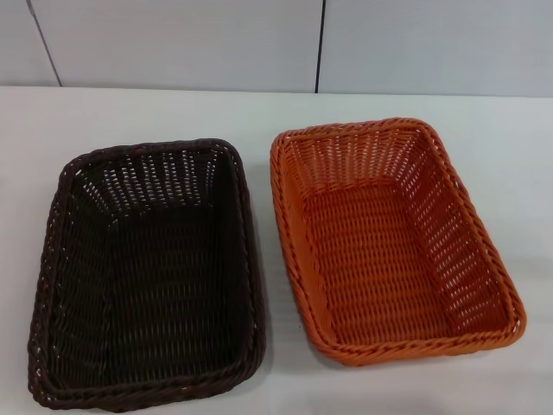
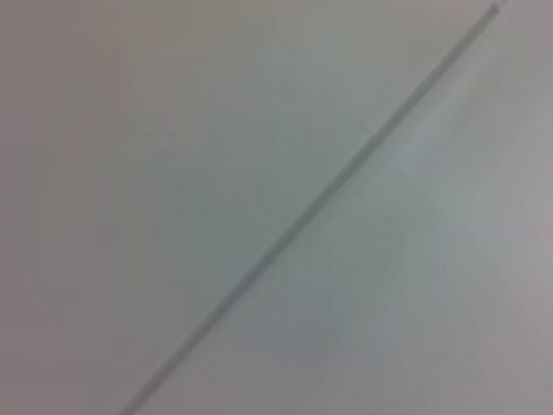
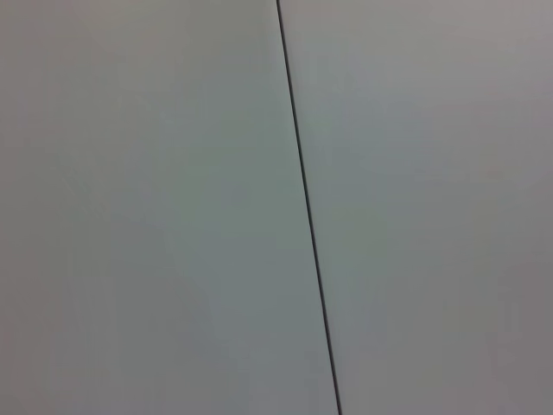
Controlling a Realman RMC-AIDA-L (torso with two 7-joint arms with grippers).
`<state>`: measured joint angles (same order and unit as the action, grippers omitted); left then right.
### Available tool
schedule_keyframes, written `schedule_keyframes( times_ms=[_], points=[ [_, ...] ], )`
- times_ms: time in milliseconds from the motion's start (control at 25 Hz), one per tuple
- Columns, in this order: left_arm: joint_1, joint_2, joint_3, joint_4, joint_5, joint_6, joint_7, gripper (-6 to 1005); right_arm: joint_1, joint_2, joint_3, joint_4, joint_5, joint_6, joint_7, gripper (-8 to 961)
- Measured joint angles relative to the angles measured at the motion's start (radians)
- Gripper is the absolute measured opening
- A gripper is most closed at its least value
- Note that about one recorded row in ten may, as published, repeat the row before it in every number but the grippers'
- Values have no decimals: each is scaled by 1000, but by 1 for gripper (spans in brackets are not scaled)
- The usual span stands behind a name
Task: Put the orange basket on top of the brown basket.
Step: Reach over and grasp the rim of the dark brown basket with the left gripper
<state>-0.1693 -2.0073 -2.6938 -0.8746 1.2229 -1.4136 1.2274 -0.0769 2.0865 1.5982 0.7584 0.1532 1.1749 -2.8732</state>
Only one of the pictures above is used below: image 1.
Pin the orange woven basket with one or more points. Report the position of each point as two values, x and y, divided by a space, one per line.
380 259

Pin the dark brown woven basket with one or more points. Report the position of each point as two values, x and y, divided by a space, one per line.
151 281

